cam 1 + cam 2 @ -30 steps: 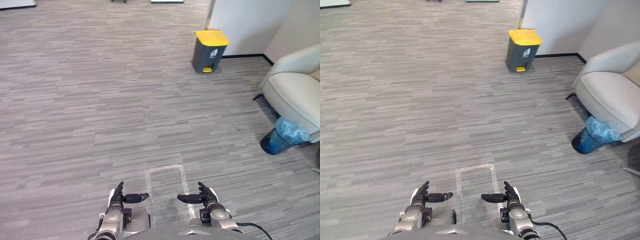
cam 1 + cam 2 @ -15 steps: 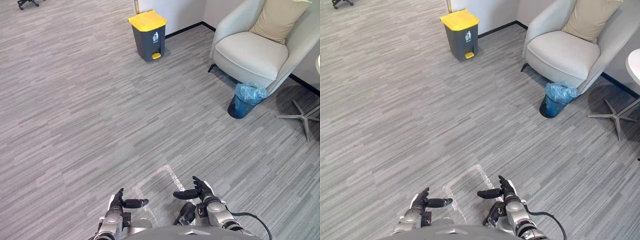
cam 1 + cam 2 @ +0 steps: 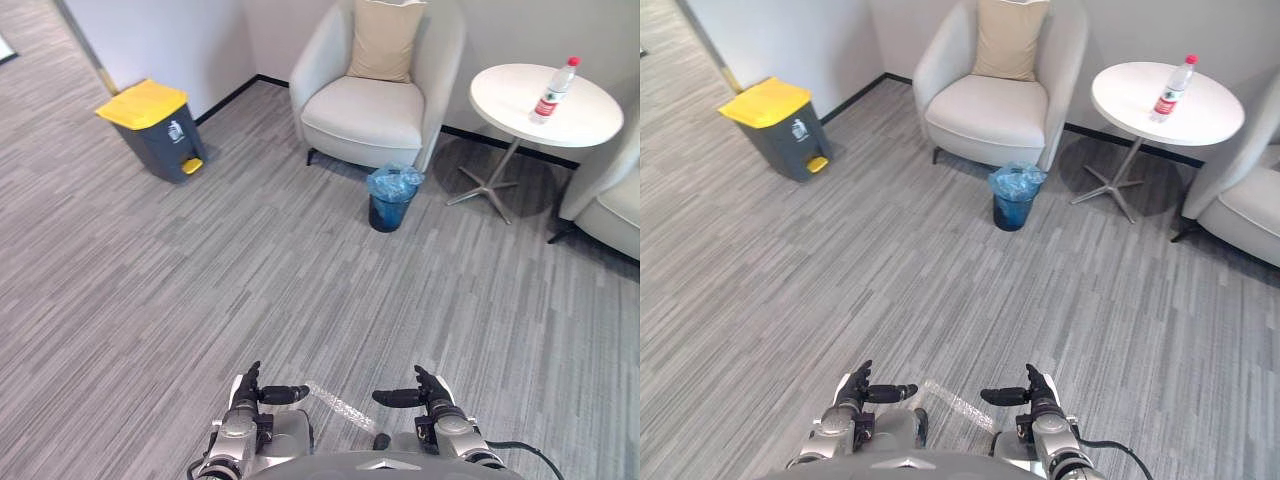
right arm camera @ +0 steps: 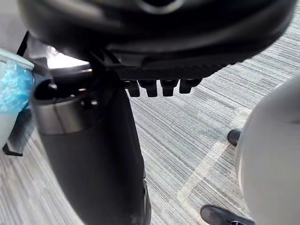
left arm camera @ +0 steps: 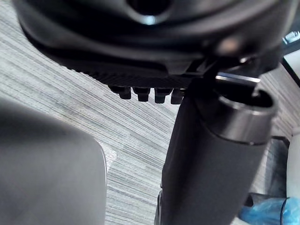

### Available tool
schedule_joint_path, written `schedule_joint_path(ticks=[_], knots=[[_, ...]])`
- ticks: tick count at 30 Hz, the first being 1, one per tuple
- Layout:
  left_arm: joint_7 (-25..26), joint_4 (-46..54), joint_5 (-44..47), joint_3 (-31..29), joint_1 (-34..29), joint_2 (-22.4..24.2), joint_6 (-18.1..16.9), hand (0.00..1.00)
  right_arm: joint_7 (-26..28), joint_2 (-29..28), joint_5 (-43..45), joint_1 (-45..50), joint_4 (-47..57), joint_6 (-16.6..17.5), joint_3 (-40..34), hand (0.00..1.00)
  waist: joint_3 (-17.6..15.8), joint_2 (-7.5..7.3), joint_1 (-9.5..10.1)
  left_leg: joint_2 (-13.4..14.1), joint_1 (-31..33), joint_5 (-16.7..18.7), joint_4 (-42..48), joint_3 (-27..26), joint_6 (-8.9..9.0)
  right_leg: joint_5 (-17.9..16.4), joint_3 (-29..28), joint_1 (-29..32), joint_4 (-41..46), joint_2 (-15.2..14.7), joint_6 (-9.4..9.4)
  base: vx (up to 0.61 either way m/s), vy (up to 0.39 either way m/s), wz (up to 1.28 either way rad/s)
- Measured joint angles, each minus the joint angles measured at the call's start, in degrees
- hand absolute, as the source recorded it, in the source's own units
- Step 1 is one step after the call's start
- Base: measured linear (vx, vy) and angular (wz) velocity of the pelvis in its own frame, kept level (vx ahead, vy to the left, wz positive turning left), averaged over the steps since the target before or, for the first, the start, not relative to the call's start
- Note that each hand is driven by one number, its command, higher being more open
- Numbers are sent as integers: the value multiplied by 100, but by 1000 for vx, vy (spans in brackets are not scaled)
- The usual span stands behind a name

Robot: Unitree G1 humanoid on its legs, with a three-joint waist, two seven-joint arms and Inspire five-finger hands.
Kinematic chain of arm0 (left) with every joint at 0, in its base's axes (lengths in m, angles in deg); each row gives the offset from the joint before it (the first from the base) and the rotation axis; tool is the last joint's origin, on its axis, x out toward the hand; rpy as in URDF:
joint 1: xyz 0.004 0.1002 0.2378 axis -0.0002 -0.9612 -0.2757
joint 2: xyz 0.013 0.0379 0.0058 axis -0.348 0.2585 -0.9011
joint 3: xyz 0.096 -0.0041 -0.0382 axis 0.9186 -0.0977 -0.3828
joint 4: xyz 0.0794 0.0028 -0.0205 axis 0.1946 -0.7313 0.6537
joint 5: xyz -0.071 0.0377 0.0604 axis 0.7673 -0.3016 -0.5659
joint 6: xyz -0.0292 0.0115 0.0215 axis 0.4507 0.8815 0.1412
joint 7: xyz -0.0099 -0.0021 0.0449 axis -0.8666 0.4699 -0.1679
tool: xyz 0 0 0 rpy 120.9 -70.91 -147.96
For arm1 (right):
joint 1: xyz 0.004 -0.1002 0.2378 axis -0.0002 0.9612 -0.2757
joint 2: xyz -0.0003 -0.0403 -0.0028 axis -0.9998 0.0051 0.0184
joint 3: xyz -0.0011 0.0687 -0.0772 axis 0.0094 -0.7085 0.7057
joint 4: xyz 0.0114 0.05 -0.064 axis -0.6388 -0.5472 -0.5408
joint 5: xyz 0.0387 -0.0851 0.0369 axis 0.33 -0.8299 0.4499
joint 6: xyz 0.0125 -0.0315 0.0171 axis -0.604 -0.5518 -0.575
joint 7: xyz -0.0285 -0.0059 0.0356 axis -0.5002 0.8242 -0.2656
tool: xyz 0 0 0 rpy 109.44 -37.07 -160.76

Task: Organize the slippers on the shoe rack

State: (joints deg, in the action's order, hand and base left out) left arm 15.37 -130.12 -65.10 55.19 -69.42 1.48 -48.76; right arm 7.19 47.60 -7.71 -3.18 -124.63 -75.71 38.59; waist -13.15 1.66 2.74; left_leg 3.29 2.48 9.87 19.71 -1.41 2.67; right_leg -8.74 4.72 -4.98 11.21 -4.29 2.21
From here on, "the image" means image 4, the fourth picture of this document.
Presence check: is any dark robot foot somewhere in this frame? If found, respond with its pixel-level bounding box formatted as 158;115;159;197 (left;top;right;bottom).
227;128;243;147
200;204;256;225

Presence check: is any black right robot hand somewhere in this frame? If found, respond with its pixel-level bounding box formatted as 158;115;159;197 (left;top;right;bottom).
18;0;297;225

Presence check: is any white plastic bin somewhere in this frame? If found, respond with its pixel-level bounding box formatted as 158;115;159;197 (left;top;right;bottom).
0;48;36;149

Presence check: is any silver robot leg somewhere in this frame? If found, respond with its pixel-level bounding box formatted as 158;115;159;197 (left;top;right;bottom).
236;74;300;225

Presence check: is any blue plastic bag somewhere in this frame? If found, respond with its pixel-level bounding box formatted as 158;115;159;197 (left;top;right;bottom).
0;59;34;116

